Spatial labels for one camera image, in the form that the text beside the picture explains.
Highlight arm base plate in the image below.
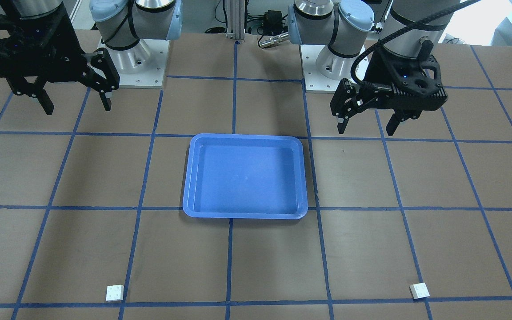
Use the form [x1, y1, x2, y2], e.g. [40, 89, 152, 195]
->
[300, 45, 356, 93]
[98, 39, 172, 89]

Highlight blue plastic tray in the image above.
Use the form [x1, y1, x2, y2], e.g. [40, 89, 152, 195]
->
[182, 133, 308, 220]

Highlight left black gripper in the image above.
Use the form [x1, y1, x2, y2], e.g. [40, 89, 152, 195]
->
[330, 47, 448, 136]

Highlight white block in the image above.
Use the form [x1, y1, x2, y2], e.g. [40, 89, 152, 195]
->
[105, 285, 124, 302]
[409, 282, 430, 300]

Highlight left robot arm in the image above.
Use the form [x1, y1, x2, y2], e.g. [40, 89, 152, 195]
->
[287, 0, 459, 136]

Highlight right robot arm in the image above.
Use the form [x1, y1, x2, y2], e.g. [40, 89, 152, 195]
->
[0, 0, 182, 115]

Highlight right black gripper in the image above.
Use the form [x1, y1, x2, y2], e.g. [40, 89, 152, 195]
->
[0, 4, 120, 115]

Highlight aluminium frame post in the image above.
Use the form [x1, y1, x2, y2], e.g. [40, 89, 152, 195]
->
[222, 0, 246, 42]

